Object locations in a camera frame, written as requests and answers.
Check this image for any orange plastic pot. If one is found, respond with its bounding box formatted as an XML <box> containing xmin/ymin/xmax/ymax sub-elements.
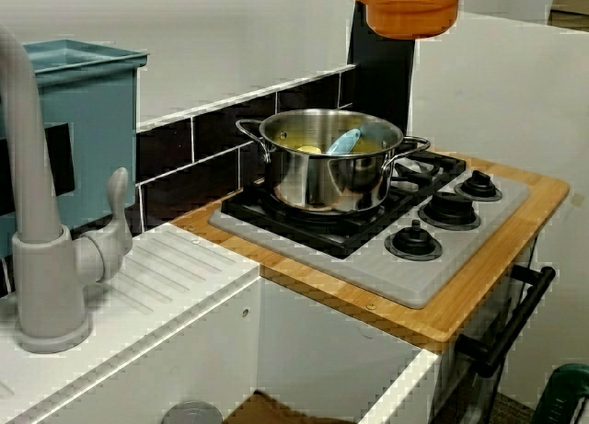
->
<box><xmin>350</xmin><ymin>0</ymin><xmax>478</xmax><ymax>41</ymax></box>

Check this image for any black stove knob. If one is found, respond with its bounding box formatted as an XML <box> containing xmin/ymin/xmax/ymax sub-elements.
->
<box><xmin>422</xmin><ymin>191</ymin><xmax>482</xmax><ymax>230</ymax></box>
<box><xmin>385</xmin><ymin>221</ymin><xmax>444</xmax><ymax>262</ymax></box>
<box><xmin>454</xmin><ymin>169</ymin><xmax>503</xmax><ymax>202</ymax></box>

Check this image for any stainless steel pot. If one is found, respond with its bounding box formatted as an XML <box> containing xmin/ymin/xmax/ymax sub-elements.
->
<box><xmin>235</xmin><ymin>109</ymin><xmax>432</xmax><ymax>213</ymax></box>

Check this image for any grey stove top plate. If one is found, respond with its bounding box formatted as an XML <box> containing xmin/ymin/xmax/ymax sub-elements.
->
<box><xmin>207</xmin><ymin>168</ymin><xmax>530</xmax><ymax>311</ymax></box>

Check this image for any black upright side panel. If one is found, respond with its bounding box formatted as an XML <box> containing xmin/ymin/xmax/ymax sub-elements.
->
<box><xmin>347</xmin><ymin>0</ymin><xmax>422</xmax><ymax>129</ymax></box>

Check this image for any brown cardboard box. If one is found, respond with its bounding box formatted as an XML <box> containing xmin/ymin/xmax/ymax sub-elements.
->
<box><xmin>549</xmin><ymin>0</ymin><xmax>589</xmax><ymax>29</ymax></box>

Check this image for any black burner grate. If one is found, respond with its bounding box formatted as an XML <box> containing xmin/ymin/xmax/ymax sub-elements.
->
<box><xmin>220</xmin><ymin>166</ymin><xmax>432</xmax><ymax>259</ymax></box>
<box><xmin>390</xmin><ymin>148</ymin><xmax>468</xmax><ymax>190</ymax></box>

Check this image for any light blue utensil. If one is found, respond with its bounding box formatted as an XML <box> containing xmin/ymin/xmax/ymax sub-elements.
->
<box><xmin>327</xmin><ymin>120</ymin><xmax>392</xmax><ymax>157</ymax></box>

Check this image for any wooden countertop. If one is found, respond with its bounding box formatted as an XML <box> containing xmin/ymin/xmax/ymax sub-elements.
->
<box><xmin>172</xmin><ymin>150</ymin><xmax>572</xmax><ymax>345</ymax></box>

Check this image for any teal plastic bin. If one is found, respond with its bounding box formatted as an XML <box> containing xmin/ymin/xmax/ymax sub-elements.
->
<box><xmin>0</xmin><ymin>40</ymin><xmax>151</xmax><ymax>250</ymax></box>

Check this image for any white sink unit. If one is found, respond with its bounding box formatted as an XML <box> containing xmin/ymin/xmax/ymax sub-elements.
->
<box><xmin>0</xmin><ymin>223</ymin><xmax>443</xmax><ymax>424</ymax></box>

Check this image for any green plastic object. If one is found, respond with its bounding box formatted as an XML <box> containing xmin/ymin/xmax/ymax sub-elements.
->
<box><xmin>533</xmin><ymin>362</ymin><xmax>589</xmax><ymax>424</ymax></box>

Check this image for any grey toy faucet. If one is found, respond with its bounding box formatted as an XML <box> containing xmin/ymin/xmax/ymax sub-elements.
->
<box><xmin>0</xmin><ymin>26</ymin><xmax>134</xmax><ymax>354</ymax></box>

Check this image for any silver sink drain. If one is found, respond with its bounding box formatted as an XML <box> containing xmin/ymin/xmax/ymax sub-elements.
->
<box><xmin>163</xmin><ymin>399</ymin><xmax>225</xmax><ymax>424</ymax></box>

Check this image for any black oven door handle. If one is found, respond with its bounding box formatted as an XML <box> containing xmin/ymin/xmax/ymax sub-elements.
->
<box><xmin>453</xmin><ymin>265</ymin><xmax>558</xmax><ymax>379</ymax></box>

